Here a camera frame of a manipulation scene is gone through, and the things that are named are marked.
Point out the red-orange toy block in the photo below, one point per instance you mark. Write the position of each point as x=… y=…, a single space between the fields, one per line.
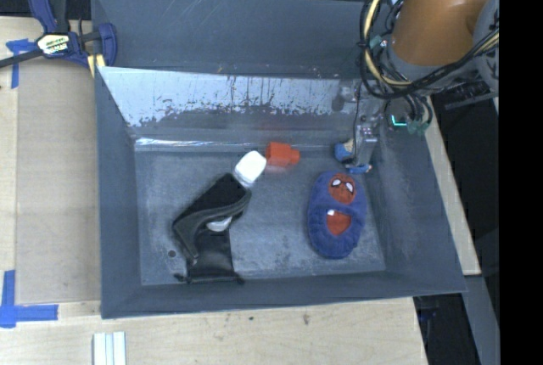
x=280 y=153

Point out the small blue toy figure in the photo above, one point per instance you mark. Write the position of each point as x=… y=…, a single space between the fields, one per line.
x=343 y=152

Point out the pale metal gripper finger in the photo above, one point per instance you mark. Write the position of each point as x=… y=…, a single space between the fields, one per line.
x=367 y=149

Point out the grey metal bin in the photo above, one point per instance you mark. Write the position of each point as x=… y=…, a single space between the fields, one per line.
x=271 y=227

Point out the black fabric pouch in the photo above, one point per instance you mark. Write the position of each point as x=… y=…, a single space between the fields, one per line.
x=212 y=202

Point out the blue slipper with red mask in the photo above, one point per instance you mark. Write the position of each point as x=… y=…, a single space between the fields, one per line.
x=337 y=227

